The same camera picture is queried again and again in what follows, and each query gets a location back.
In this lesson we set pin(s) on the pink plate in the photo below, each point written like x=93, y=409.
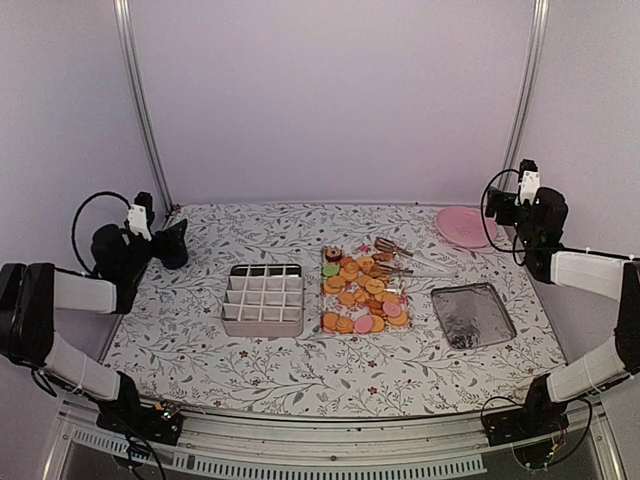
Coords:
x=465, y=227

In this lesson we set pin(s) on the dark blue cup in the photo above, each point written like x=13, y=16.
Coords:
x=181, y=254

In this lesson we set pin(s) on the metal tin with white dividers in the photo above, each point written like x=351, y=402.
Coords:
x=264, y=301

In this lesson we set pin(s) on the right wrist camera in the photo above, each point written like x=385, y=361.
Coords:
x=528, y=182

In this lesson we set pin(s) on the floral tablecloth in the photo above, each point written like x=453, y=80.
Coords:
x=173, y=343

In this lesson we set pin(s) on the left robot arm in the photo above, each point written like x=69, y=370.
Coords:
x=32, y=294

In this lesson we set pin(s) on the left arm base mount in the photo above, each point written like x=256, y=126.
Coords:
x=145, y=423

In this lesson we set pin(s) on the right aluminium frame post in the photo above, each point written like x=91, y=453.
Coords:
x=531, y=67

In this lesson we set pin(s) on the pink round cookie right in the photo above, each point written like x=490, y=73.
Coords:
x=392, y=309

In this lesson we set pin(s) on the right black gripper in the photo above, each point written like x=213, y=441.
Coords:
x=494, y=199

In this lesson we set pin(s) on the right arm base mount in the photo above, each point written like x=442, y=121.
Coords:
x=523, y=423

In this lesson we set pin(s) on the silver tin lid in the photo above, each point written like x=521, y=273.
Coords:
x=472, y=316

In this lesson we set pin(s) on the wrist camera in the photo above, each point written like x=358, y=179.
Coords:
x=528, y=182
x=140, y=216

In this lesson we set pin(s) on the green round cookie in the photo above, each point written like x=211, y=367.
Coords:
x=330, y=270

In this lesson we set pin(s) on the chocolate donut cookie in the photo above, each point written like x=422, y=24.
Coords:
x=332, y=254

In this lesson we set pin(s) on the aluminium front rail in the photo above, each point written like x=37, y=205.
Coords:
x=225, y=444

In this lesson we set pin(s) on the metal serving tongs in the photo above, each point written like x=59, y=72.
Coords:
x=415, y=264

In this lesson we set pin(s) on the aluminium frame post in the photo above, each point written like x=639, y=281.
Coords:
x=531, y=67
x=126, y=35

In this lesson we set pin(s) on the left aluminium frame post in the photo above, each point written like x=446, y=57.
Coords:
x=126, y=35

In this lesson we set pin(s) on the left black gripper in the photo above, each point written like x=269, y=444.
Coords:
x=175, y=243

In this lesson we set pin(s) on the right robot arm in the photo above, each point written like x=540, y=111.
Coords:
x=592, y=300

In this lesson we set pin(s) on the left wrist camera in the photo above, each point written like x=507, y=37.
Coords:
x=140, y=216

